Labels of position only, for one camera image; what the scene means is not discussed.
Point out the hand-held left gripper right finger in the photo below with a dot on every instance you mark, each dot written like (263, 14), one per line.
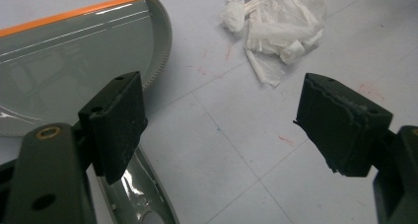
(341, 128)

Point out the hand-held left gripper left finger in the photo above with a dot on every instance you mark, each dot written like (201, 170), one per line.
(115, 125)

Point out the pile of white paper scraps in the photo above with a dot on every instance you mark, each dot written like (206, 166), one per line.
(279, 30)

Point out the grey dustpan with orange edge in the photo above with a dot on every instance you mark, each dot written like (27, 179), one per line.
(82, 53)

